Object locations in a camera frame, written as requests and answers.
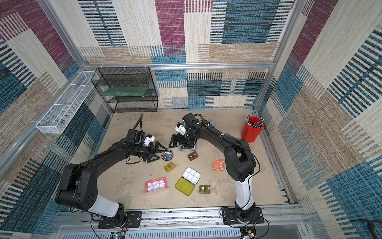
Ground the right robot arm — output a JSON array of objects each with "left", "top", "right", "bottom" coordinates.
[{"left": 169, "top": 113, "right": 266, "bottom": 224}]

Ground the round dark blue pillbox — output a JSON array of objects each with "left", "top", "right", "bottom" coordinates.
[{"left": 161, "top": 149, "right": 174, "bottom": 161}]

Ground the white pillbox with green lid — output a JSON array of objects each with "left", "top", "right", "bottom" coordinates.
[{"left": 175, "top": 167, "right": 202, "bottom": 196}]

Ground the white wire mesh basket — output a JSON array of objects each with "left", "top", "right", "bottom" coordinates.
[{"left": 36, "top": 71, "right": 94, "bottom": 134}]

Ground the red pen cup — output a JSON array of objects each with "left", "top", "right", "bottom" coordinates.
[{"left": 241, "top": 115, "right": 265, "bottom": 143}]

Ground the orange pillbox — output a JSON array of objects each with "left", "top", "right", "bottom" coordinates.
[{"left": 212, "top": 159, "right": 225, "bottom": 171}]

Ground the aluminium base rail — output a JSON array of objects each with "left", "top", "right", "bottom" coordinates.
[{"left": 49, "top": 205, "right": 314, "bottom": 239}]

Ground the pink pillbox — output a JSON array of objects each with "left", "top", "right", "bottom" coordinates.
[{"left": 145, "top": 177, "right": 167, "bottom": 193}]

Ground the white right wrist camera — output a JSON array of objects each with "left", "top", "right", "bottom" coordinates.
[{"left": 175, "top": 122, "right": 187, "bottom": 135}]

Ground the yellow two-compartment pillbox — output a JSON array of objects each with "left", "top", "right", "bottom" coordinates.
[{"left": 164, "top": 162, "right": 176, "bottom": 172}]

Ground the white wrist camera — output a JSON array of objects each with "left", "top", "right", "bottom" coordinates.
[
  {"left": 175, "top": 122, "right": 187, "bottom": 135},
  {"left": 143, "top": 134, "right": 155, "bottom": 147}
]

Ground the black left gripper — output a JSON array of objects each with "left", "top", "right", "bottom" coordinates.
[{"left": 135, "top": 142, "right": 168, "bottom": 163}]

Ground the maroon two-compartment pillbox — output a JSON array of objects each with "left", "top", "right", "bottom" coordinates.
[{"left": 188, "top": 151, "right": 199, "bottom": 161}]

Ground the small green two-compartment pillbox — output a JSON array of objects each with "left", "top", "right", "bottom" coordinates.
[{"left": 199, "top": 185, "right": 211, "bottom": 194}]

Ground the blue six-compartment pillbox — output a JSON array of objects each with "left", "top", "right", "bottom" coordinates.
[{"left": 178, "top": 145, "right": 197, "bottom": 151}]

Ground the black wire mesh shelf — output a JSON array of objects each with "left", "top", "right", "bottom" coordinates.
[{"left": 91, "top": 67, "right": 159, "bottom": 113}]

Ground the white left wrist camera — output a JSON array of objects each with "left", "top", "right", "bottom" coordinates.
[{"left": 143, "top": 134, "right": 155, "bottom": 147}]

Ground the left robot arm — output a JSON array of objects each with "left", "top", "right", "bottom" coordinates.
[{"left": 55, "top": 127, "right": 167, "bottom": 228}]

